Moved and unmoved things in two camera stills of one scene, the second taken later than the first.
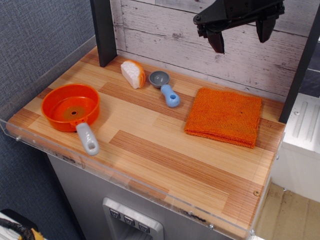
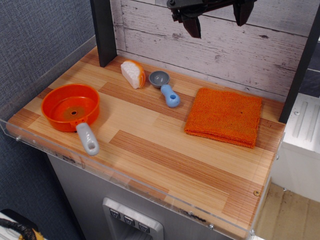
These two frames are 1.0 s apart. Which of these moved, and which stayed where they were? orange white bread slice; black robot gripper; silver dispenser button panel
Moved: black robot gripper
Stayed: silver dispenser button panel; orange white bread slice
